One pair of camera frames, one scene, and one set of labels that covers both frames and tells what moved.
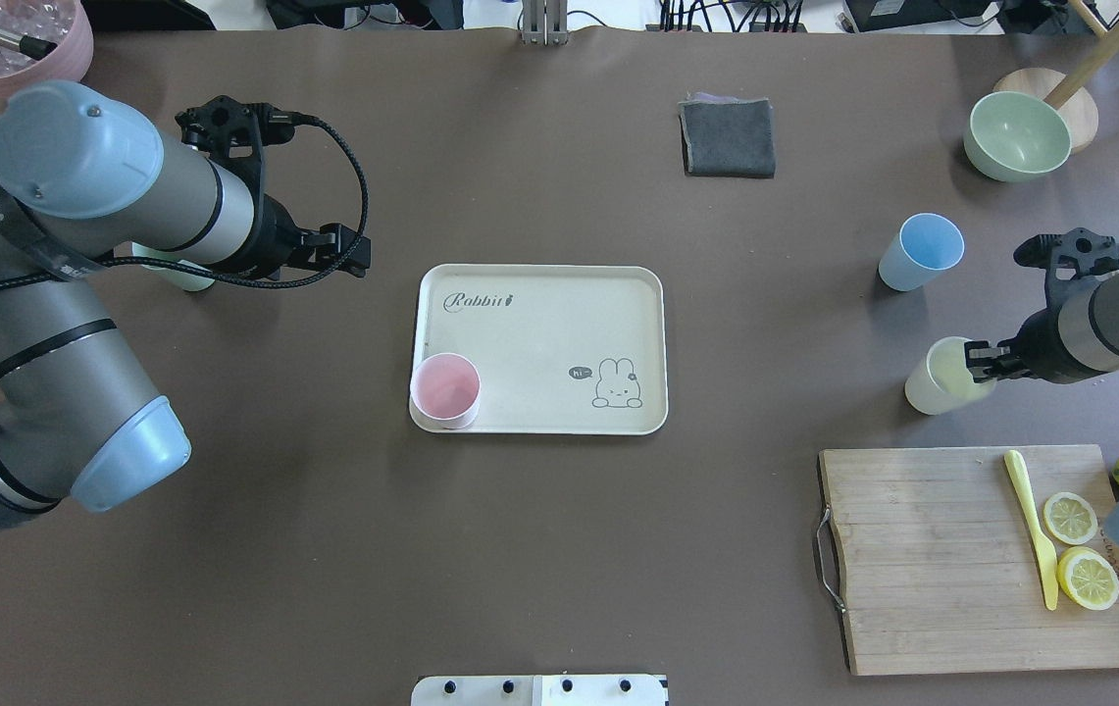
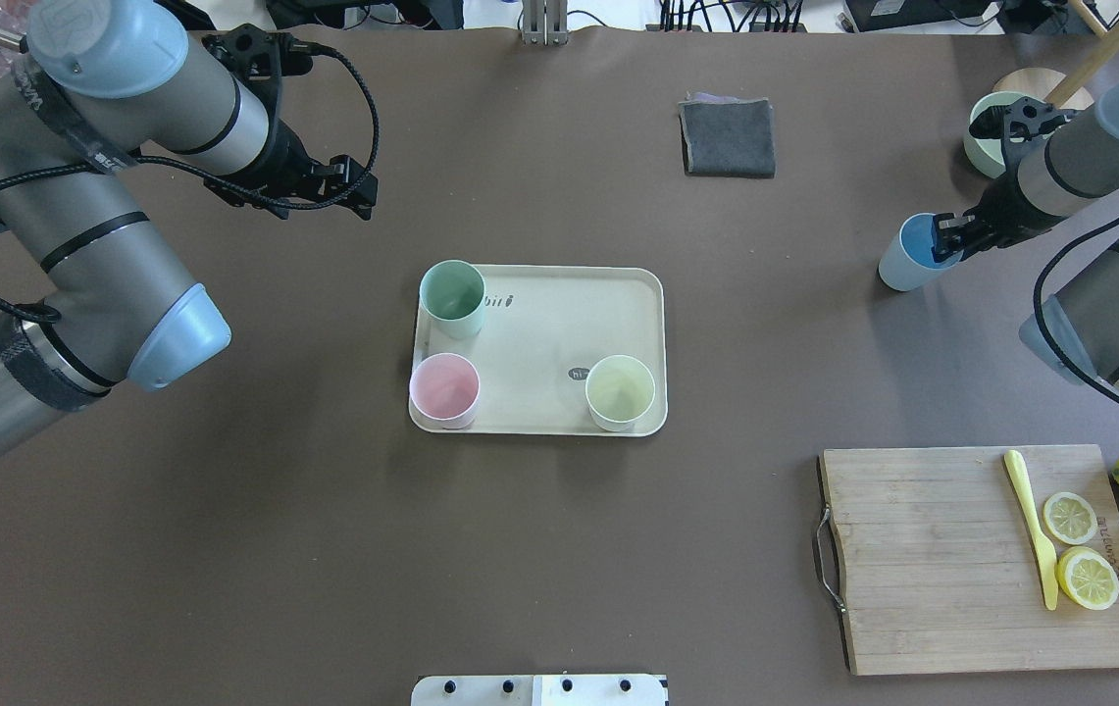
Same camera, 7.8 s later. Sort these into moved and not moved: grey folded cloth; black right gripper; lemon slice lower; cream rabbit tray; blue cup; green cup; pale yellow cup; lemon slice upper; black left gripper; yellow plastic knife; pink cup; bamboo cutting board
Moved: black right gripper; black left gripper; pale yellow cup; green cup
Not moved: grey folded cloth; blue cup; cream rabbit tray; yellow plastic knife; lemon slice lower; bamboo cutting board; pink cup; lemon slice upper
